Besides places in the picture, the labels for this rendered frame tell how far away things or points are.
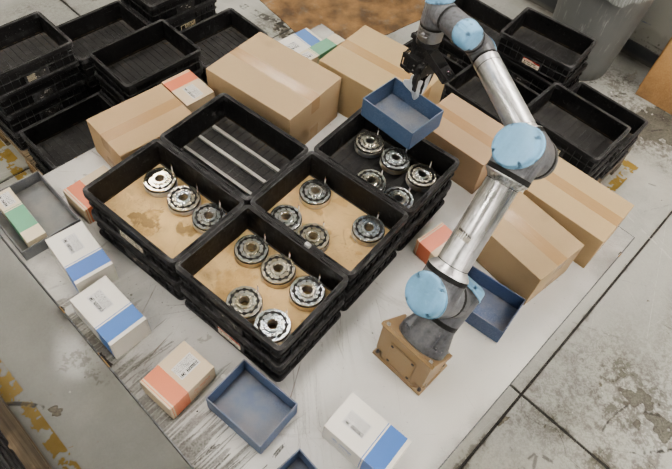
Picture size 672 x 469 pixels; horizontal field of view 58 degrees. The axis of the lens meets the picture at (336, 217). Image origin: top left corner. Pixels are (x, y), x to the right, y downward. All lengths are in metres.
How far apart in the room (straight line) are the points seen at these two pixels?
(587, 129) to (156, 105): 1.90
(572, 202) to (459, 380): 0.72
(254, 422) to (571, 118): 2.04
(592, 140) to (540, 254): 1.11
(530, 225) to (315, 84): 0.91
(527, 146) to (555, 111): 1.60
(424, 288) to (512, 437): 1.25
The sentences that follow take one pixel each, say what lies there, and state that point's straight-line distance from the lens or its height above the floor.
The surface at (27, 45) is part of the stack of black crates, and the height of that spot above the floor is 0.49.
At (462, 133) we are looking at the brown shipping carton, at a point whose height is 0.86.
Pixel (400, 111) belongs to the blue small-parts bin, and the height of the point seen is 1.08.
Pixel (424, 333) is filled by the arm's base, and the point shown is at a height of 0.92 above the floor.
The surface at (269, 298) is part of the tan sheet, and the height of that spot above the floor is 0.83.
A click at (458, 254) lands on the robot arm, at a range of 1.53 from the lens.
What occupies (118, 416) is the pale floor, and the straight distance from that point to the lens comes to 2.61.
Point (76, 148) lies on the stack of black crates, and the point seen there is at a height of 0.27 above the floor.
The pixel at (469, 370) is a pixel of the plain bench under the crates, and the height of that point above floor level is 0.70.
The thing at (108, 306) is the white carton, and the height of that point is 0.79.
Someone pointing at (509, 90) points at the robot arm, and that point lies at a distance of 1.73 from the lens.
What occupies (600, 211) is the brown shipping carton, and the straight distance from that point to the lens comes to 2.21.
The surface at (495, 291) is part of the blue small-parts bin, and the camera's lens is 2.05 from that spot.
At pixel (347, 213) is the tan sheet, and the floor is 0.83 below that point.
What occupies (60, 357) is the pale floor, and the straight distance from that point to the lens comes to 2.77.
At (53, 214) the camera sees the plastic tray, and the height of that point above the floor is 0.70.
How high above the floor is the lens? 2.40
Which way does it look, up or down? 53 degrees down
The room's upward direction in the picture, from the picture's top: 8 degrees clockwise
